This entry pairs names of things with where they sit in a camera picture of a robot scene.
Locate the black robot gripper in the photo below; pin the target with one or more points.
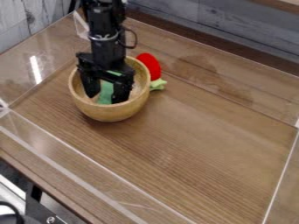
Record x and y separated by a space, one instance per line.
104 64

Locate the green rectangular block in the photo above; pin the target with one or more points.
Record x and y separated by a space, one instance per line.
105 92

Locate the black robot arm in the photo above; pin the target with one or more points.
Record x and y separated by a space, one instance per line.
105 16

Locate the brown wooden bowl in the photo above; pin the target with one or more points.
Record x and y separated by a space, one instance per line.
113 112

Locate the red plush strawberry toy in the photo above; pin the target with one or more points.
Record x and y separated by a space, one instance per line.
153 67

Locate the clear acrylic corner bracket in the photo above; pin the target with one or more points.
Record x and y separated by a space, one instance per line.
80 26

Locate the clear acrylic tray wall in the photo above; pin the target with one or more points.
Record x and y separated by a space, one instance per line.
85 186

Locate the black table leg bracket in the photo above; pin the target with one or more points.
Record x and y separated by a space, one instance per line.
44 208

